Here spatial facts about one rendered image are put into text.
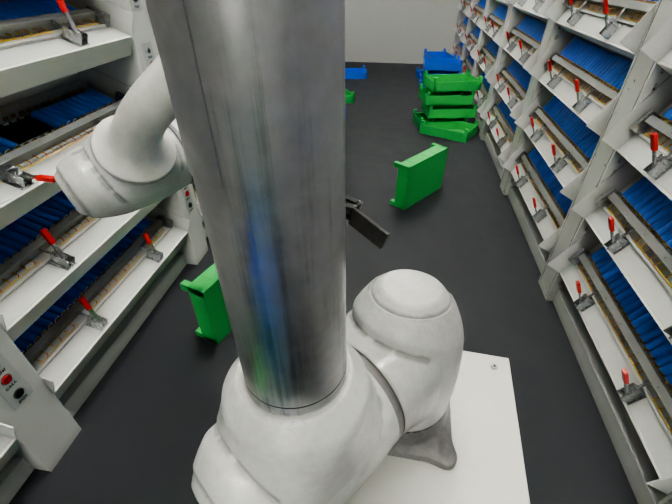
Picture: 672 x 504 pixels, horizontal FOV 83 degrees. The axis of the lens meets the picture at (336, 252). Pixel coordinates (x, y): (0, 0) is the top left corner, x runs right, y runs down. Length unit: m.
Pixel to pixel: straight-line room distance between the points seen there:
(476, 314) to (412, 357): 0.78
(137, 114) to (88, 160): 0.12
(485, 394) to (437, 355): 0.28
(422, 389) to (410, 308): 0.10
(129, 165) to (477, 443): 0.65
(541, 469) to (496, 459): 0.33
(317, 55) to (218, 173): 0.08
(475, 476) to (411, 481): 0.10
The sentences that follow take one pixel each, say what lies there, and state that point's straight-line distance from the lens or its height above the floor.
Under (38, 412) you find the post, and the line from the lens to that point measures 1.01.
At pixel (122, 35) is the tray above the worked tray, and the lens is 1.15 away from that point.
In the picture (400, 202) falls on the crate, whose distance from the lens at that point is 1.68.
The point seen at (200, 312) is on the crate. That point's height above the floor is 0.12.
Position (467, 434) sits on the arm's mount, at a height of 0.25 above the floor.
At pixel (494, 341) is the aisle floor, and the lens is 1.20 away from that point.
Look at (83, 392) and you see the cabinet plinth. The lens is 1.16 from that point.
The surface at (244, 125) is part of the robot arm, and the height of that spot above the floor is 0.79.
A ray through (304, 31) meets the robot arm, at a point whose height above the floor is 0.83.
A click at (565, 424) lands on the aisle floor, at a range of 1.11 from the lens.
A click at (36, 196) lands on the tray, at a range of 0.92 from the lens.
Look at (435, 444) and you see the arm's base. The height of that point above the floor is 0.27.
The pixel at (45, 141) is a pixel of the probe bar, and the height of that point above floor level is 0.57.
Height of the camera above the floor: 0.85
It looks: 37 degrees down
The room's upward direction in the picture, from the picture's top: straight up
